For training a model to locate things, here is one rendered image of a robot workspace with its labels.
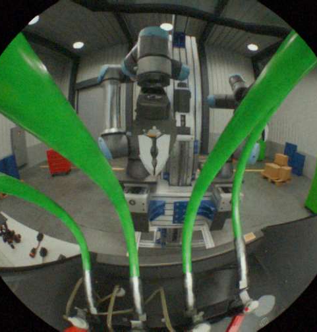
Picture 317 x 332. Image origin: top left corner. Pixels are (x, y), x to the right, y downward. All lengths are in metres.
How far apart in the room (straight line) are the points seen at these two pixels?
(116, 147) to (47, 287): 0.60
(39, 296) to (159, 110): 0.34
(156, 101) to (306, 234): 0.53
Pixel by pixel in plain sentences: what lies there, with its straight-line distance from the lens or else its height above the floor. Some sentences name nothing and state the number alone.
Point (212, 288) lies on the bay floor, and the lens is 0.53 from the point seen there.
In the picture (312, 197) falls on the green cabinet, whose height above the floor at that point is 0.34.
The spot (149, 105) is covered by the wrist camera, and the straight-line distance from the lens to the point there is 0.17.
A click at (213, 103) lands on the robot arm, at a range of 0.66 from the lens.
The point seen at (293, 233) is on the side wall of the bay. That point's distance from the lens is 0.52.
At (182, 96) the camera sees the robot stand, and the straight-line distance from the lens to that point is 0.77.
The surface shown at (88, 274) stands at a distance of 0.24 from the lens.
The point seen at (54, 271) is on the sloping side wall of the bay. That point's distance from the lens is 0.28.
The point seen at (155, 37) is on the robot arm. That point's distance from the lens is 0.32.
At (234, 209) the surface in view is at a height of 1.20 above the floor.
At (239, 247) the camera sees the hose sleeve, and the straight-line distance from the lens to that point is 0.22.
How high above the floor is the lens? 1.31
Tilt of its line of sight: 18 degrees down
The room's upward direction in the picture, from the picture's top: straight up
